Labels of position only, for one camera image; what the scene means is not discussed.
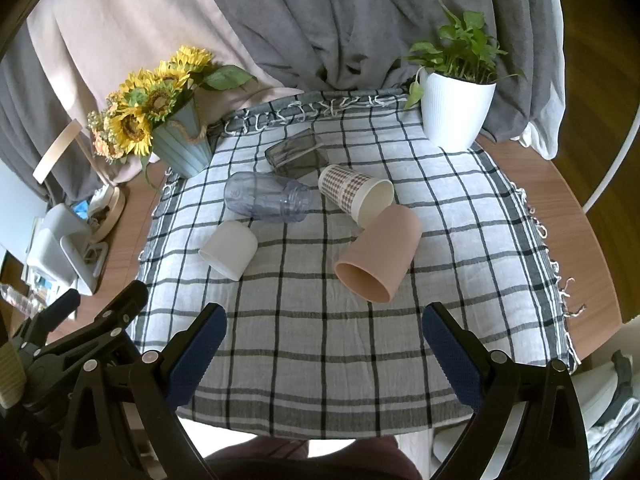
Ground clear blue plastic cup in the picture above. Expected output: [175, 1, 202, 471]
[224, 171, 314, 223]

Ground white frosted cup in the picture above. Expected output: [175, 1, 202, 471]
[198, 220, 258, 282]

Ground pink plastic cup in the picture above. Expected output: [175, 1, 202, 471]
[334, 205, 422, 304]

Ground patterned paper cup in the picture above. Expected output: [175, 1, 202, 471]
[318, 165, 395, 229]

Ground white desk fan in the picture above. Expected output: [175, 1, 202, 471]
[27, 204, 108, 296]

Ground grey plaid tablecloth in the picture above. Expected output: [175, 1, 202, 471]
[129, 90, 579, 439]

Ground sunflowers in blue pot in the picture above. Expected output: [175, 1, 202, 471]
[87, 46, 255, 165]

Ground white pot green plant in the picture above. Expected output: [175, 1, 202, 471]
[405, 3, 506, 153]

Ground beige curtain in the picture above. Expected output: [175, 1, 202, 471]
[25, 0, 306, 186]

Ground grey curtain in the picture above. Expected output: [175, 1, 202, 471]
[1, 0, 565, 203]

